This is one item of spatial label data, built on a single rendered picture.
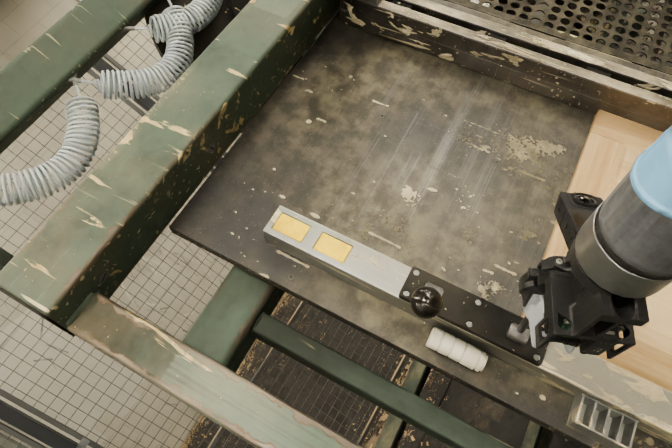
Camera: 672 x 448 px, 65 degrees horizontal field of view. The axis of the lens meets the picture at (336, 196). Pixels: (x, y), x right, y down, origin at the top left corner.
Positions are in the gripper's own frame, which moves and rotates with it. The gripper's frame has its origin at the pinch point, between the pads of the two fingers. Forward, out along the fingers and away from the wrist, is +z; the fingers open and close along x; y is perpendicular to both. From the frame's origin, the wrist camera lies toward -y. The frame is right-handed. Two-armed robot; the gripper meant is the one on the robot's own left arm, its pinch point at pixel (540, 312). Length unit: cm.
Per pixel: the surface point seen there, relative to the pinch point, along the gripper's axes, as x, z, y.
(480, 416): 39, 205, -24
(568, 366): 6.3, 9.1, 3.3
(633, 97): 19.3, 6.3, -41.8
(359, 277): -21.7, 9.0, -5.1
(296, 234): -31.7, 9.1, -10.5
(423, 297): -14.0, -2.8, 1.2
